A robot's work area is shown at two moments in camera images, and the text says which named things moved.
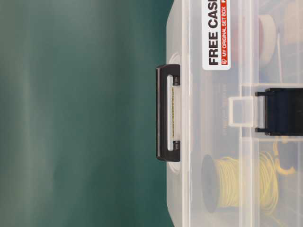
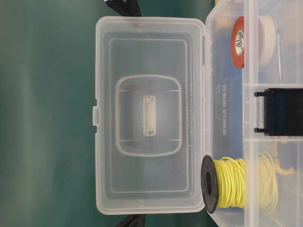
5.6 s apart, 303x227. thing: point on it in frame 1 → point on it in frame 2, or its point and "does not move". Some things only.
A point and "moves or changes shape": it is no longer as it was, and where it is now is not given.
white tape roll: (266, 33) does not move
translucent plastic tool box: (229, 175) moves or changes shape
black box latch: (283, 111) does not move
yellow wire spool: (246, 183) does not move
